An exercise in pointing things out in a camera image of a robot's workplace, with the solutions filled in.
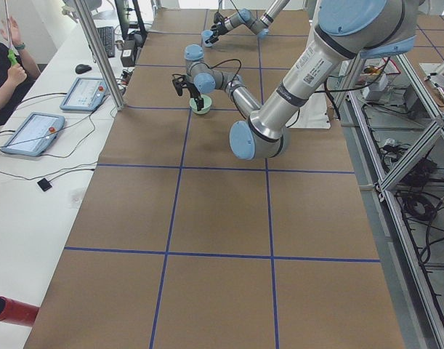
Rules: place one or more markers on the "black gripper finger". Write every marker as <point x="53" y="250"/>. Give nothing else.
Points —
<point x="214" y="29"/>
<point x="193" y="104"/>
<point x="199" y="101"/>
<point x="211" y="40"/>

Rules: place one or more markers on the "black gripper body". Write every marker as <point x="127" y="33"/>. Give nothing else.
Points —
<point x="191" y="90"/>
<point x="218" y="27"/>

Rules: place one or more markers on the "light green bowl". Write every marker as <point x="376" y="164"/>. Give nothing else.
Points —
<point x="207" y="105"/>

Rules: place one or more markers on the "light blue cup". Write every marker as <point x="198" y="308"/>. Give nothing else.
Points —
<point x="207" y="36"/>

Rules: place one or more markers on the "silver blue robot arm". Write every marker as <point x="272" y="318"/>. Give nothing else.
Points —
<point x="371" y="29"/>
<point x="241" y="17"/>

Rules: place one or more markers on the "person's hand lower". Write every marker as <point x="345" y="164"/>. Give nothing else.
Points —
<point x="16" y="75"/>

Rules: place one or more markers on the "person's hand upper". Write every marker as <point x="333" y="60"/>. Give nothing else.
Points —
<point x="16" y="35"/>

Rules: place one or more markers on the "black box on desk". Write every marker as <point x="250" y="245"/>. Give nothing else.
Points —
<point x="128" y="53"/>

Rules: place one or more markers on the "black keyboard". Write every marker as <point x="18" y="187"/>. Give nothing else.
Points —
<point x="107" y="37"/>

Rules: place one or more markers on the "far blue teach pendant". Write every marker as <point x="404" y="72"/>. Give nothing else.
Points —
<point x="85" y="95"/>

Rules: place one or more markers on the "blue teach pendant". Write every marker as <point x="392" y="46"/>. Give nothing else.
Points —
<point x="34" y="135"/>
<point x="85" y="95"/>

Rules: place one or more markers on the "black computer mouse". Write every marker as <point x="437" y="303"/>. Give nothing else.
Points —
<point x="82" y="68"/>

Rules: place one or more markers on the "brown paper table mat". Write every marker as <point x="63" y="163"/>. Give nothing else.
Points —
<point x="179" y="244"/>

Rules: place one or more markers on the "near blue teach pendant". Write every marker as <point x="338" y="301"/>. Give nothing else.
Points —
<point x="34" y="135"/>

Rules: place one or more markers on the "small black square pad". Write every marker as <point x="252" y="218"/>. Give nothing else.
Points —
<point x="44" y="184"/>

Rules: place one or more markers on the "red cylinder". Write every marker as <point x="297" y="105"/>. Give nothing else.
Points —
<point x="17" y="312"/>

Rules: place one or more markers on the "aluminium frame post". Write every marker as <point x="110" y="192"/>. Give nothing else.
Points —
<point x="98" y="51"/>

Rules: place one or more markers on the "green handled grabber stick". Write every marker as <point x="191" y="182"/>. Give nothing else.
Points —
<point x="11" y="54"/>

